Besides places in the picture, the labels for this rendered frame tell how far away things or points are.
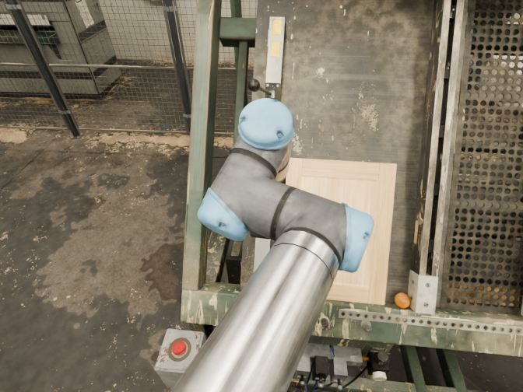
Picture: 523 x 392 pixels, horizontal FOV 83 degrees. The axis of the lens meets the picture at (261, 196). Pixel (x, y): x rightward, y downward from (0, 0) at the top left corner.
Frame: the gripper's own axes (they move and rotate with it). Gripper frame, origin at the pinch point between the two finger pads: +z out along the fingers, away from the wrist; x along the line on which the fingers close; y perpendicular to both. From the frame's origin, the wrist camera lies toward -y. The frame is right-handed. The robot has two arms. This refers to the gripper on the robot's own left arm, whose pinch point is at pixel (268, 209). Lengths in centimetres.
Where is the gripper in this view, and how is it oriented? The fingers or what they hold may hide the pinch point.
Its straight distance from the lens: 72.0
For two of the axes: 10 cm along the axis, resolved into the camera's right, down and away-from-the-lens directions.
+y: 0.8, -9.4, 3.3
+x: -10.0, -0.6, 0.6
